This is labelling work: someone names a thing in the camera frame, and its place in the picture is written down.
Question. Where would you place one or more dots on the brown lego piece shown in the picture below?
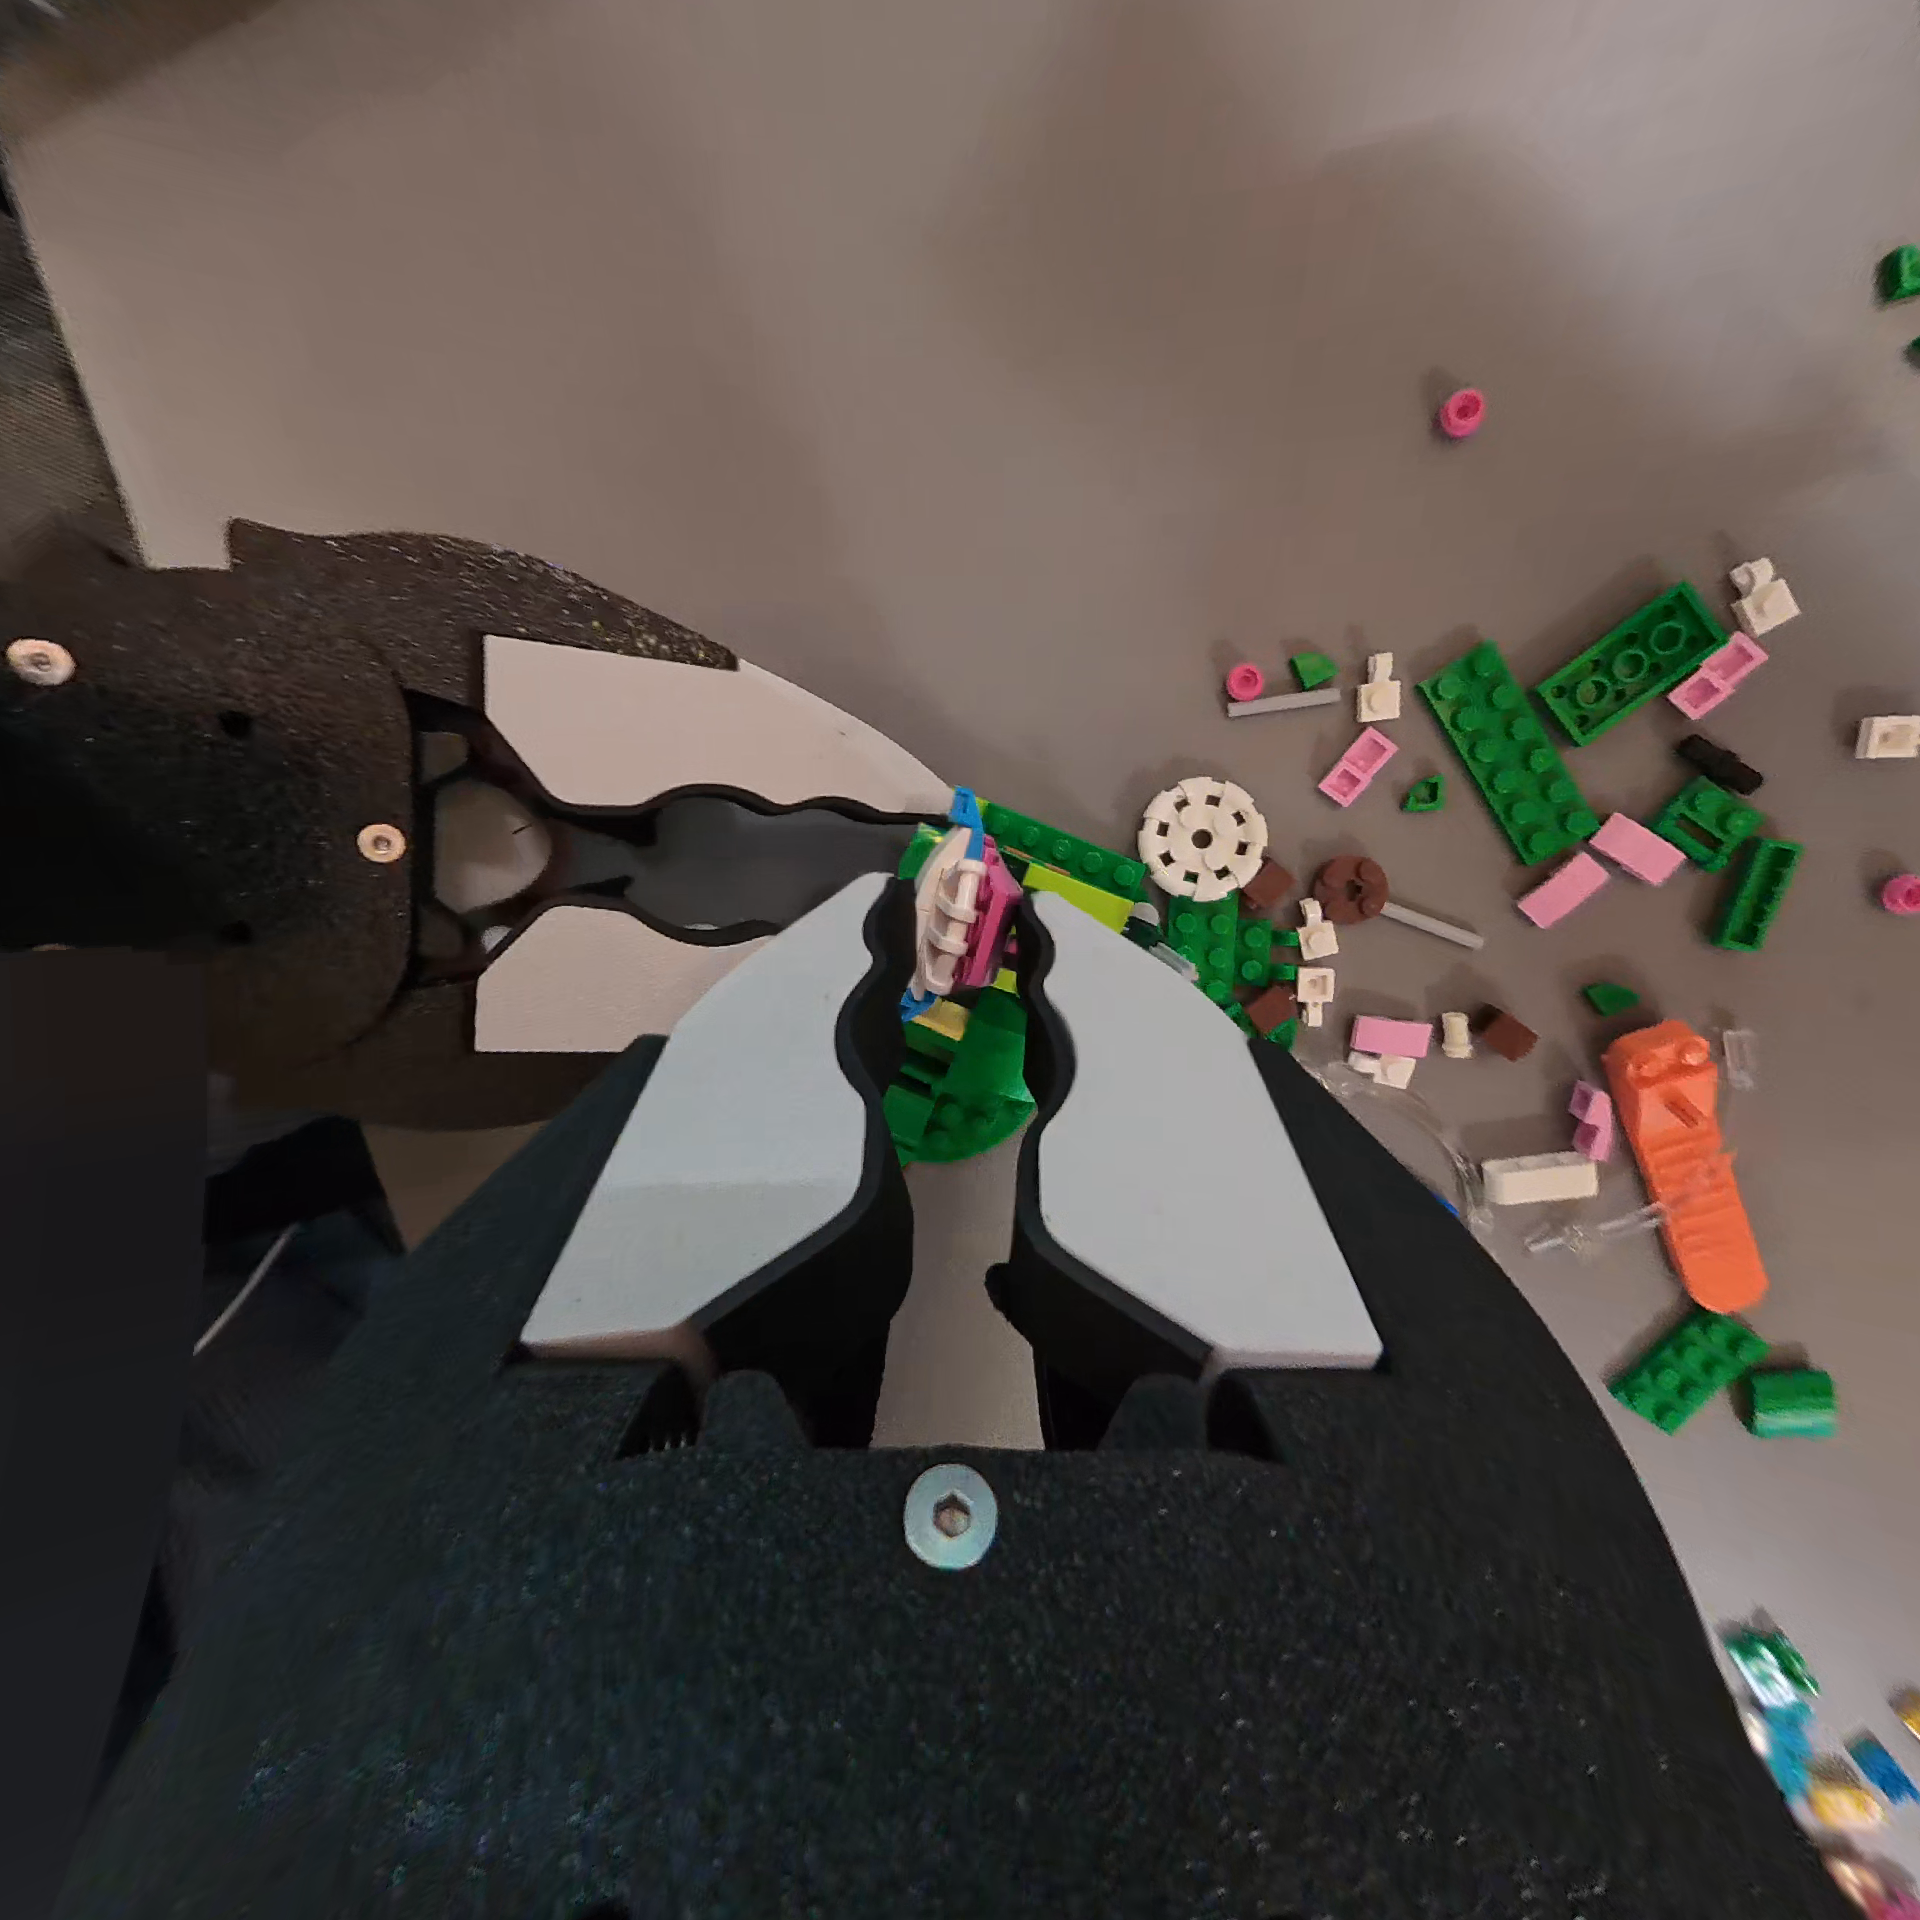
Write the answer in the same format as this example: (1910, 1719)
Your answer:
(1271, 1007)
(1267, 883)
(1505, 1032)

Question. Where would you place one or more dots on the green curved lego brick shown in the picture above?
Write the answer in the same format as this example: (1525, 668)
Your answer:
(1791, 1404)

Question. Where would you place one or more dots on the brown round lego plate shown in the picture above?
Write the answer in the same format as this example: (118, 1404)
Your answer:
(1350, 888)

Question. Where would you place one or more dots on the orange lego brick separator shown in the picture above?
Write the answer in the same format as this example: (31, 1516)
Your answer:
(1688, 1186)

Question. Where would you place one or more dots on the long green lego plate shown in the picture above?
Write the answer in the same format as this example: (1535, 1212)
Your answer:
(1506, 750)

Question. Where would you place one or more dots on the clear lego piece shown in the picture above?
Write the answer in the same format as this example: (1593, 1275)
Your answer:
(1741, 1054)

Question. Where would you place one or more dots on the black lego piece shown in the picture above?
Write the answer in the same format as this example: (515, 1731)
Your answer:
(1718, 763)

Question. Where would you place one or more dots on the green lego plate with holes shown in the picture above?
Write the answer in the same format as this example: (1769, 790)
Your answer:
(1633, 666)

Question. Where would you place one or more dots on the pink round lego stud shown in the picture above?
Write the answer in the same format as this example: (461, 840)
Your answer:
(1903, 898)
(1243, 682)
(1463, 413)

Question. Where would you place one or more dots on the dark cloth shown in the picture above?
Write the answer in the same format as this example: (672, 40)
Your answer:
(54, 376)

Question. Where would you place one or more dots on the small green lego slope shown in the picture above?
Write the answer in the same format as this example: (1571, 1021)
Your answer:
(1425, 794)

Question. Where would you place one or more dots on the grey lego bar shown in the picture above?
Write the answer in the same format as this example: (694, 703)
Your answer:
(1290, 700)
(1434, 926)

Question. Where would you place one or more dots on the pink lego tile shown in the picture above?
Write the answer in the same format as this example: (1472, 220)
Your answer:
(1563, 890)
(1638, 848)

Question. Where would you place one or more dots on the green lego piece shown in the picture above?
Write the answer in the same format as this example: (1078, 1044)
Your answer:
(1901, 275)

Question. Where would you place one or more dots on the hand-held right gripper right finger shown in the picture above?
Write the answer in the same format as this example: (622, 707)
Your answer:
(1185, 1186)

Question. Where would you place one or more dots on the white lego brick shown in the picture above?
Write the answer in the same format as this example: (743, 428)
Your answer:
(1538, 1181)

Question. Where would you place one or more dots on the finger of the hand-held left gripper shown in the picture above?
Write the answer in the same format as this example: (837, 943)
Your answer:
(661, 722)
(600, 983)

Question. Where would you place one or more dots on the white round lego plate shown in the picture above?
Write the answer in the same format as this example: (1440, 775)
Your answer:
(1202, 838)

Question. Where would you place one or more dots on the lego flower model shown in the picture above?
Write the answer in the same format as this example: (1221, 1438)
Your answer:
(961, 916)

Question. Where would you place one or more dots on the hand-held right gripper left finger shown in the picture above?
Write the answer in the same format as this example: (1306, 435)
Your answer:
(720, 1141)

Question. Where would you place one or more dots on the white lego clip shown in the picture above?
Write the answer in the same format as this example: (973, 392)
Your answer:
(1377, 700)
(1317, 991)
(1319, 933)

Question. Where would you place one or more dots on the white lego piece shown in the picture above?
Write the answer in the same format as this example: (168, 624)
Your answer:
(1887, 736)
(1389, 1071)

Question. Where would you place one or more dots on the white lego bracket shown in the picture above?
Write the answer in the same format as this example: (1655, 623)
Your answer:
(1765, 597)

